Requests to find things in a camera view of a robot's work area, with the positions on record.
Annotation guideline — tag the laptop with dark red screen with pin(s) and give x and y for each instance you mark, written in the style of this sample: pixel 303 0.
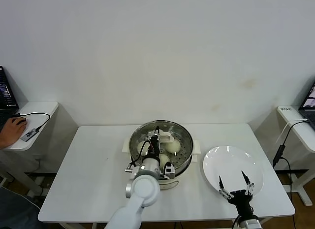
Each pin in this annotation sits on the laptop with dark red screen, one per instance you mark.
pixel 6 91

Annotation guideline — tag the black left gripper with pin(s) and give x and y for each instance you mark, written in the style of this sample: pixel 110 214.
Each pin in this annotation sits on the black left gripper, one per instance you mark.
pixel 154 147

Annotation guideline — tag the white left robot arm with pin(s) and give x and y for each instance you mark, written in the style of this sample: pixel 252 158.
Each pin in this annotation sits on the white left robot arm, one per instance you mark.
pixel 144 192

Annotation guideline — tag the person's bare hand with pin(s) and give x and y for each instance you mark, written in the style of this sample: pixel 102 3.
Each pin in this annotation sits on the person's bare hand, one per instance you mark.
pixel 12 131

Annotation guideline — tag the person's bare forearm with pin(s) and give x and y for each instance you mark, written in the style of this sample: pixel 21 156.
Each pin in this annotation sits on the person's bare forearm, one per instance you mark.
pixel 2 144

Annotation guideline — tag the person's dark clothing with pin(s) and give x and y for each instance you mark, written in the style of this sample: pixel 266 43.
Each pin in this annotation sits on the person's dark clothing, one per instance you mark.
pixel 14 211

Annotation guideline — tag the grey laptop with pale screen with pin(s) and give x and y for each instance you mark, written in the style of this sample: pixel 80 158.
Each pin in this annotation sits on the grey laptop with pale screen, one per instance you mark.
pixel 309 108

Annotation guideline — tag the white round plate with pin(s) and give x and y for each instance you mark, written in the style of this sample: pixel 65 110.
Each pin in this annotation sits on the white round plate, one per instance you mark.
pixel 233 165

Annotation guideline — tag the stainless steel steamer basket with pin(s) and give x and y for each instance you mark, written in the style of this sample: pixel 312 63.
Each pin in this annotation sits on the stainless steel steamer basket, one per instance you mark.
pixel 183 167

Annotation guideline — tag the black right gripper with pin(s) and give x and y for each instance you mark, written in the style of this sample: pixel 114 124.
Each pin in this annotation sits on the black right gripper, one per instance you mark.
pixel 242 202

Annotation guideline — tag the small printed desk label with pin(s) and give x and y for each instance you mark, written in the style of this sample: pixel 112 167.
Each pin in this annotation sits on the small printed desk label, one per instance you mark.
pixel 285 109

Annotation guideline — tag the white side desk with label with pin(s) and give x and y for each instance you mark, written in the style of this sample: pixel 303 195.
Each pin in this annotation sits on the white side desk with label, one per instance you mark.
pixel 302 138

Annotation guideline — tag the cream electric cooker pot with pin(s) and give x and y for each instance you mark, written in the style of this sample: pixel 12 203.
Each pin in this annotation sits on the cream electric cooker pot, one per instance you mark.
pixel 172 183

